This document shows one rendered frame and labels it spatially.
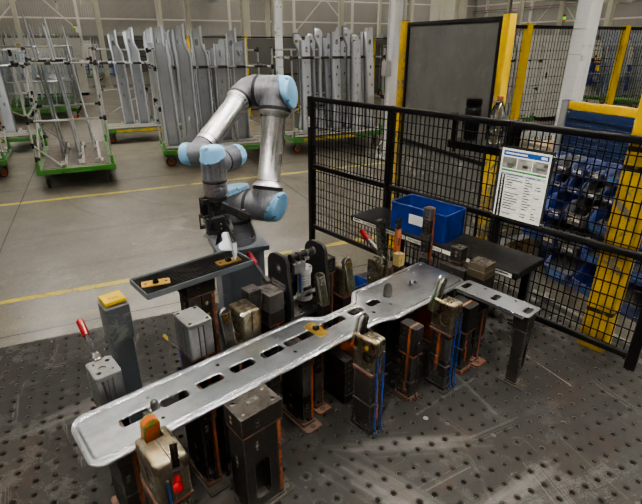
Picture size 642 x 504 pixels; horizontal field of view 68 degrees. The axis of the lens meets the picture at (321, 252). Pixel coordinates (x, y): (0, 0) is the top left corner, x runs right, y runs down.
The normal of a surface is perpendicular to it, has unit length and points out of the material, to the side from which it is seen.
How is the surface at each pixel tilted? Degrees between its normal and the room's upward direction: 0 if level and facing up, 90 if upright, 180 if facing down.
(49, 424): 0
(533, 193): 90
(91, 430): 0
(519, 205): 90
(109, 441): 0
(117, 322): 90
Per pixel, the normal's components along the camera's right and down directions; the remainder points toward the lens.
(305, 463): 0.00, -0.91
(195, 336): 0.66, 0.30
